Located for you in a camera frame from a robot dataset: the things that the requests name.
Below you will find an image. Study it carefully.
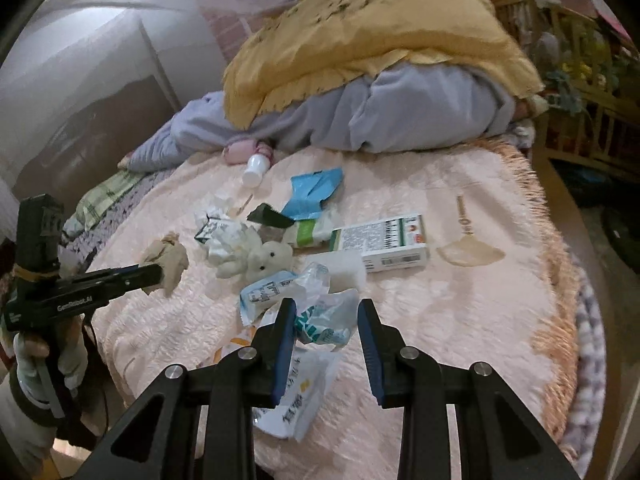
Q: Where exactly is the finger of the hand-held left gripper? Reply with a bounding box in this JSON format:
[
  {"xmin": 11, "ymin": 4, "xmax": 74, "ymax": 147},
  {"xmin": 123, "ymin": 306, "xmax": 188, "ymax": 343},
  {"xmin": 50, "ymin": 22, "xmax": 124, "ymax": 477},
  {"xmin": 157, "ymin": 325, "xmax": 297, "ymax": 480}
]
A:
[{"xmin": 94, "ymin": 263, "xmax": 164, "ymax": 297}]

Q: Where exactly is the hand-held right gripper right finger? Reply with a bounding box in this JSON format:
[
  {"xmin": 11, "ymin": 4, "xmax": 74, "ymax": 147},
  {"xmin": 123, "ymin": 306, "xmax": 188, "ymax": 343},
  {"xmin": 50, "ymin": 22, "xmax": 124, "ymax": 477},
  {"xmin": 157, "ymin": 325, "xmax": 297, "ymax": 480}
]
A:
[{"xmin": 357, "ymin": 298, "xmax": 583, "ymax": 480}]

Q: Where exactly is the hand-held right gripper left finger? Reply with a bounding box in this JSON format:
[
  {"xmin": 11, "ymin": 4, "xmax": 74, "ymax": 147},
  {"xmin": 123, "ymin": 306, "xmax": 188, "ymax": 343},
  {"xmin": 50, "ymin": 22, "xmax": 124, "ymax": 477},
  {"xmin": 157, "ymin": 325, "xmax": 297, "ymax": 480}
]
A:
[{"xmin": 75, "ymin": 298, "xmax": 301, "ymax": 480}]

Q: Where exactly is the brown tissue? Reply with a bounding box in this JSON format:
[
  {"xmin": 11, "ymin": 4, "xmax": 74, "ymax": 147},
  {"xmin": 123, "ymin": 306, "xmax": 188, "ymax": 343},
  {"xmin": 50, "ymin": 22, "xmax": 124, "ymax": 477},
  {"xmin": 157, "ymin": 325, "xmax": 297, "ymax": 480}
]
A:
[{"xmin": 140, "ymin": 231, "xmax": 191, "ymax": 298}]

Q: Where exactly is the teal printed clear plastic bag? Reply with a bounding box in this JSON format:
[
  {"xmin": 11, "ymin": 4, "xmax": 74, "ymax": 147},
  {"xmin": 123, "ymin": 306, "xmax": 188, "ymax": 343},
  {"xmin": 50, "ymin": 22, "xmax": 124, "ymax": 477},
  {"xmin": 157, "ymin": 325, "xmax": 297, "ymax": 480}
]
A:
[{"xmin": 294, "ymin": 262, "xmax": 362, "ymax": 347}]

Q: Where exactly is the white green milk carton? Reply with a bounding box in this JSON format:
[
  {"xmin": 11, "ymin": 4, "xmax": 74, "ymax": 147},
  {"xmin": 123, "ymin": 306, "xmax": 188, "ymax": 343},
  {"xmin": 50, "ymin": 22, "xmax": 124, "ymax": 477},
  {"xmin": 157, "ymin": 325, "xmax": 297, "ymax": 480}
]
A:
[{"xmin": 194, "ymin": 211, "xmax": 238, "ymax": 256}]

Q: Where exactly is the person's left forearm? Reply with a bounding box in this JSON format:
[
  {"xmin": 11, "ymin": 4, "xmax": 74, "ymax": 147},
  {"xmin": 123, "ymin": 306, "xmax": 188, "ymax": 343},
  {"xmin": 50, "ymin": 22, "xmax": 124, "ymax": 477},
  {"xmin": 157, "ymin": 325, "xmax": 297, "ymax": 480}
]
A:
[{"xmin": 0, "ymin": 375, "xmax": 58, "ymax": 478}]

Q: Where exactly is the person's left hand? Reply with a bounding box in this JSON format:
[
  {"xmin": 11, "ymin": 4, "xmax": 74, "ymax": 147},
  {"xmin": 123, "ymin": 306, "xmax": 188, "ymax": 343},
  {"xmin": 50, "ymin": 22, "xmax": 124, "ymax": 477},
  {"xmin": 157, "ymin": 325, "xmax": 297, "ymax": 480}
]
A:
[{"xmin": 12, "ymin": 327, "xmax": 89, "ymax": 411}]

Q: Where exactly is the white printed plastic bag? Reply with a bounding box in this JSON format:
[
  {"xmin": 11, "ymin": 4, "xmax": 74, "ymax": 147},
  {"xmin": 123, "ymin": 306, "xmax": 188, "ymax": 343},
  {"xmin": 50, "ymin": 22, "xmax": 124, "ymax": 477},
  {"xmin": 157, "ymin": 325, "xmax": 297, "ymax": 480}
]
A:
[{"xmin": 210, "ymin": 332, "xmax": 347, "ymax": 445}]

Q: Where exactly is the blue labelled plastic wrapper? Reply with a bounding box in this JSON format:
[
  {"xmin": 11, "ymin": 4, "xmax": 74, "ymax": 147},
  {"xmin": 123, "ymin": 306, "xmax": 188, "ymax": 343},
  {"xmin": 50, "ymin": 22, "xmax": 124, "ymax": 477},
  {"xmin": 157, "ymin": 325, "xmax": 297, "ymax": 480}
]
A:
[{"xmin": 237, "ymin": 269, "xmax": 302, "ymax": 327}]

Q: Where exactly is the green plaid cloth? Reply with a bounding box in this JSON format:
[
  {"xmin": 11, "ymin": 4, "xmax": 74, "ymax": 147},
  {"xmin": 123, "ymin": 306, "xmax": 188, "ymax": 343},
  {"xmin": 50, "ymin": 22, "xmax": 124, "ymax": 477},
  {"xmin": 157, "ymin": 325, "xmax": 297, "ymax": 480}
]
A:
[{"xmin": 65, "ymin": 170, "xmax": 147, "ymax": 233}]

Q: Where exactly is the small white plush toy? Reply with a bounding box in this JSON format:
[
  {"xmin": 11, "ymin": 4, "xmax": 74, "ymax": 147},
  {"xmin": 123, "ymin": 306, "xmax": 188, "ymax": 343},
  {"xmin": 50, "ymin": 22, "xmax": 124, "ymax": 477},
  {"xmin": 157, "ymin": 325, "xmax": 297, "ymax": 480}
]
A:
[{"xmin": 247, "ymin": 240, "xmax": 296, "ymax": 277}]

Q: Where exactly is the green white packet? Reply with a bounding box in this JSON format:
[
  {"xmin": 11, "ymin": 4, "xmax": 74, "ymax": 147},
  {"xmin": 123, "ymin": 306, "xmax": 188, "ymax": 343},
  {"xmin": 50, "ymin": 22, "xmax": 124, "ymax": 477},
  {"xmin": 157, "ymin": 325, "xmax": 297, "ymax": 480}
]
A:
[{"xmin": 285, "ymin": 210, "xmax": 342, "ymax": 250}]

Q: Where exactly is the dark green wrapper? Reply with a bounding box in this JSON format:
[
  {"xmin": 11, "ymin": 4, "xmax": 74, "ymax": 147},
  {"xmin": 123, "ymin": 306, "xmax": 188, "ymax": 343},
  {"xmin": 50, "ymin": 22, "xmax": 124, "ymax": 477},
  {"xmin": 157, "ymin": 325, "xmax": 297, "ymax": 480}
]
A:
[{"xmin": 247, "ymin": 202, "xmax": 296, "ymax": 229}]

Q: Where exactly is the beige fan-shaped scraper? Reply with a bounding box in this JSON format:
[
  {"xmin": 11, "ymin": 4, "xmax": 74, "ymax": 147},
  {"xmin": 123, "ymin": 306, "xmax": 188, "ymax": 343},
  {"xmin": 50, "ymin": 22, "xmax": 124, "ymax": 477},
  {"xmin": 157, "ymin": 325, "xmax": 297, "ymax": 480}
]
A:
[{"xmin": 436, "ymin": 239, "xmax": 507, "ymax": 267}]

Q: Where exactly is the blue plastic bag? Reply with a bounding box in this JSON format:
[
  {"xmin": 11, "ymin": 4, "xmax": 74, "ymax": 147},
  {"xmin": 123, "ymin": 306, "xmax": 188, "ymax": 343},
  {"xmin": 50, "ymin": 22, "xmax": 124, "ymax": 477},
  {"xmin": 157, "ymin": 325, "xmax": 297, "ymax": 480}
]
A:
[{"xmin": 280, "ymin": 167, "xmax": 346, "ymax": 221}]

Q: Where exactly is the white plastic bottle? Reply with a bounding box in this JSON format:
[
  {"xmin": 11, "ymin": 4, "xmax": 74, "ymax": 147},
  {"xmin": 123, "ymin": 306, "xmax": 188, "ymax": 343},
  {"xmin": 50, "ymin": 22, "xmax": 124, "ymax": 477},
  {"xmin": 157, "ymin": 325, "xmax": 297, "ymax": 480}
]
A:
[{"xmin": 242, "ymin": 154, "xmax": 271, "ymax": 189}]

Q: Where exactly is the white wardrobe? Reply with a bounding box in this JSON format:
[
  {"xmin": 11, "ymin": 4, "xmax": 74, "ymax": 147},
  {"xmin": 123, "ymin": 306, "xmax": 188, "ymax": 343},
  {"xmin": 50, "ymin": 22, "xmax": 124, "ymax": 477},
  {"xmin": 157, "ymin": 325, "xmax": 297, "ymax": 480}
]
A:
[{"xmin": 0, "ymin": 0, "xmax": 226, "ymax": 201}]

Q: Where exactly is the grey striped blanket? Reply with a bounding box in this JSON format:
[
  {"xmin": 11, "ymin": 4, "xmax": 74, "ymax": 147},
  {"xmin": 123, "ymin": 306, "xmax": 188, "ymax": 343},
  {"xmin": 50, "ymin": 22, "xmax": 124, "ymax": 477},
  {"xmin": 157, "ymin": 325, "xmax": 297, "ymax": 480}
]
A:
[{"xmin": 559, "ymin": 280, "xmax": 610, "ymax": 453}]

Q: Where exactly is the lavender quilt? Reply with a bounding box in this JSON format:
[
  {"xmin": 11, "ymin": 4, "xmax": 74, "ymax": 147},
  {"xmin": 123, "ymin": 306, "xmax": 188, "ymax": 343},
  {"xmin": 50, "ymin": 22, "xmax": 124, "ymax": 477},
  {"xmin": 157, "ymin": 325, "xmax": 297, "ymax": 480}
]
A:
[{"xmin": 127, "ymin": 67, "xmax": 517, "ymax": 171}]

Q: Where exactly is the pink checked curtain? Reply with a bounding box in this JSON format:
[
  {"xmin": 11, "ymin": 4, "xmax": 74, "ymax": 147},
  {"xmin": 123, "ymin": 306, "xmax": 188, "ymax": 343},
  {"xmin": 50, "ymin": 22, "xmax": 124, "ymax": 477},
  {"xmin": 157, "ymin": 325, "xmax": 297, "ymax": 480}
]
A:
[{"xmin": 195, "ymin": 0, "xmax": 351, "ymax": 56}]

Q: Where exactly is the yellow blanket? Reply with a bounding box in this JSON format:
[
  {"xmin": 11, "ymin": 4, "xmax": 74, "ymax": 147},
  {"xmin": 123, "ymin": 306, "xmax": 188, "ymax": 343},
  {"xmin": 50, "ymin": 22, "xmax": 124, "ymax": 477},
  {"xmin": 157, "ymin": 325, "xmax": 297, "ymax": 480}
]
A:
[{"xmin": 222, "ymin": 0, "xmax": 544, "ymax": 131}]

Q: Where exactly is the wooden crib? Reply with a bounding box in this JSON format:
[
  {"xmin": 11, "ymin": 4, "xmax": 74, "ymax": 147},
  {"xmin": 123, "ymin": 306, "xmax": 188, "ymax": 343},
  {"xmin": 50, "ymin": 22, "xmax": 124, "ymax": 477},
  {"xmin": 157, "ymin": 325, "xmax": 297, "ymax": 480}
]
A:
[{"xmin": 492, "ymin": 0, "xmax": 640, "ymax": 171}]

